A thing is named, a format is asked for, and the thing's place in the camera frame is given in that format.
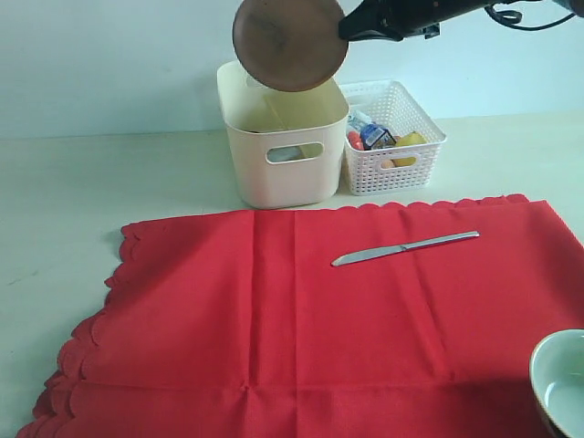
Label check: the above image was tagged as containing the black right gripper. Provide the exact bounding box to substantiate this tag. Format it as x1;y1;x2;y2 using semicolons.
338;0;488;42

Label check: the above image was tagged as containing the brown wooden plate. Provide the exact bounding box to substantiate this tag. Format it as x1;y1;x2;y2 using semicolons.
232;0;349;92

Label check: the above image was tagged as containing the yellow lemon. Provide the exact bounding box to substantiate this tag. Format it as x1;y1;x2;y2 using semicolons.
392;131;426;167

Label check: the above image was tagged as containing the red sausage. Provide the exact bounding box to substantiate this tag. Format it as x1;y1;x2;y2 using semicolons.
347;130;364;151

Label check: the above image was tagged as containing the stainless steel cup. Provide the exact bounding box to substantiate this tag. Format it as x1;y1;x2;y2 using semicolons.
266;146;301;163

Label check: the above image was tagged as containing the silver table knife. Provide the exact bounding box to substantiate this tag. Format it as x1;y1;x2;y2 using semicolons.
331;231;480;267

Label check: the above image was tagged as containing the red scalloped cloth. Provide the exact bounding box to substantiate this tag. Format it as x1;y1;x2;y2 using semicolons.
20;194;583;437

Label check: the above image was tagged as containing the pale green ceramic bowl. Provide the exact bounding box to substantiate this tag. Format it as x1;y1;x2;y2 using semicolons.
529;328;583;438

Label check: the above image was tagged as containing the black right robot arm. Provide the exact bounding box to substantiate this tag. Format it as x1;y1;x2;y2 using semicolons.
339;0;583;42

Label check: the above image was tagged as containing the white perforated plastic basket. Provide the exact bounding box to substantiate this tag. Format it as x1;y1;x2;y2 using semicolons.
340;79;446;196

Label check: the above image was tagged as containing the cream plastic storage bin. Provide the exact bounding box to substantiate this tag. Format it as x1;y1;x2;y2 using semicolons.
216;61;349;209

